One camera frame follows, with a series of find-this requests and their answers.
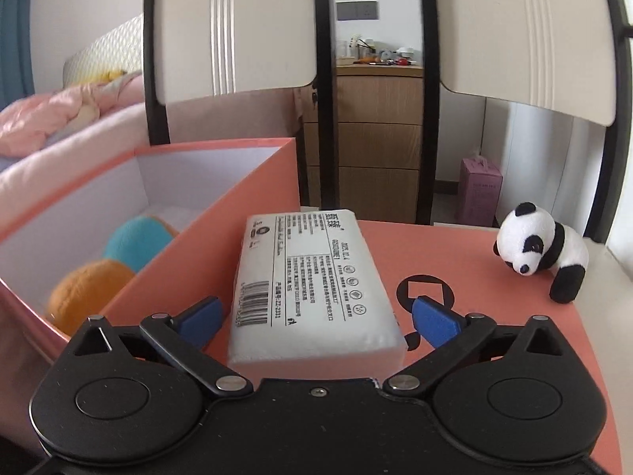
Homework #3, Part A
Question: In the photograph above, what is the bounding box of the clutter of small dresser items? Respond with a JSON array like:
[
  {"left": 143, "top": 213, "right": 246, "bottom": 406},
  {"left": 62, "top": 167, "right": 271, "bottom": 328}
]
[{"left": 339, "top": 34, "right": 421, "bottom": 66}]

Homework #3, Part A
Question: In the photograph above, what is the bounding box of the cream quilted headboard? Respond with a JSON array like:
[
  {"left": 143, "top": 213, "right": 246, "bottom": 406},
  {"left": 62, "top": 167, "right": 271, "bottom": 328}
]
[{"left": 63, "top": 14, "right": 144, "bottom": 95}]

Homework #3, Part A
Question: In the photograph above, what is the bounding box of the wooden drawer dresser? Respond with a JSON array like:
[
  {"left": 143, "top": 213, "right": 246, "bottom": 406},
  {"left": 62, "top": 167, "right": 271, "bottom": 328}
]
[{"left": 297, "top": 62, "right": 426, "bottom": 223}]

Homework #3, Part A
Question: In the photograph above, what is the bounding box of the pink blanket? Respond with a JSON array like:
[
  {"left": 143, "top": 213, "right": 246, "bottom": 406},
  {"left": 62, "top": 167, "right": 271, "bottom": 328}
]
[{"left": 0, "top": 72, "right": 144, "bottom": 159}]

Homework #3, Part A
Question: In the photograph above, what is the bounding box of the grey wall socket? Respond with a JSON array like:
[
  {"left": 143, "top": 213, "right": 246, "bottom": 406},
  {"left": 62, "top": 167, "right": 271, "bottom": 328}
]
[{"left": 335, "top": 1, "right": 381, "bottom": 21}]

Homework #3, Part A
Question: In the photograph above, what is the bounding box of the teal plush ball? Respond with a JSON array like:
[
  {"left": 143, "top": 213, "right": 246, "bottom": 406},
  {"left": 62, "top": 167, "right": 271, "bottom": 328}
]
[{"left": 104, "top": 215, "right": 180, "bottom": 274}]

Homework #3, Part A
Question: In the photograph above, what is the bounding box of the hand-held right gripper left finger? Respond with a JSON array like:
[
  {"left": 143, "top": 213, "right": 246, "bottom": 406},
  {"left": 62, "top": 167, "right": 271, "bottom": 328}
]
[{"left": 72, "top": 296, "right": 254, "bottom": 401}]

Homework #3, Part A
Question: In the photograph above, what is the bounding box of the panda plush toy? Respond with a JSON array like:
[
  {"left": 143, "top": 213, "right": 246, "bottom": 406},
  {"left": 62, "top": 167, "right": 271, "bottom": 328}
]
[{"left": 493, "top": 202, "right": 590, "bottom": 304}]

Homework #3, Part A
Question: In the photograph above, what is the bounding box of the white tissue pack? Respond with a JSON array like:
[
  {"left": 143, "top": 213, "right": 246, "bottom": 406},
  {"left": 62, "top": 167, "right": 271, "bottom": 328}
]
[{"left": 226, "top": 209, "right": 407, "bottom": 373}]

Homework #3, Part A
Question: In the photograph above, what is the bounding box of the blue curtain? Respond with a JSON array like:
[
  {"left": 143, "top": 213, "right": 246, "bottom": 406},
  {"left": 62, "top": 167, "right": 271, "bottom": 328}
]
[{"left": 0, "top": 0, "right": 33, "bottom": 110}]

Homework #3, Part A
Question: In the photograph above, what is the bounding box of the salmon pink cardboard box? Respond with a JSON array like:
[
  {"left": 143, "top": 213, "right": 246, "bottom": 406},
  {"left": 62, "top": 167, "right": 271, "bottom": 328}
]
[{"left": 0, "top": 137, "right": 301, "bottom": 357}]

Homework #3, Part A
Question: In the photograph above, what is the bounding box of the pink gift bag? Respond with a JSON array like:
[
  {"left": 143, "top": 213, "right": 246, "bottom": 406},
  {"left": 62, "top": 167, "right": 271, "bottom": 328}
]
[{"left": 457, "top": 157, "right": 504, "bottom": 228}]

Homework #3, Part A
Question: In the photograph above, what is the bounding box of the orange plush ball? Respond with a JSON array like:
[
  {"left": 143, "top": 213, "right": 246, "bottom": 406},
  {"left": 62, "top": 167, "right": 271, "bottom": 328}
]
[{"left": 47, "top": 258, "right": 136, "bottom": 338}]

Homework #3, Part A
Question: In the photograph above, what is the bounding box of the salmon pink box lid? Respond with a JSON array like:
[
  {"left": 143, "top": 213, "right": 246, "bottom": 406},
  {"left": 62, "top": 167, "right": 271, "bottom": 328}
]
[{"left": 203, "top": 218, "right": 623, "bottom": 475}]

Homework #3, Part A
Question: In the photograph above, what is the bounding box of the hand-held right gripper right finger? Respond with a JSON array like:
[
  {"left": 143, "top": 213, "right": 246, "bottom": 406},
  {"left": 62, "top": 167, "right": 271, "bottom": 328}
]
[{"left": 383, "top": 295, "right": 562, "bottom": 401}]

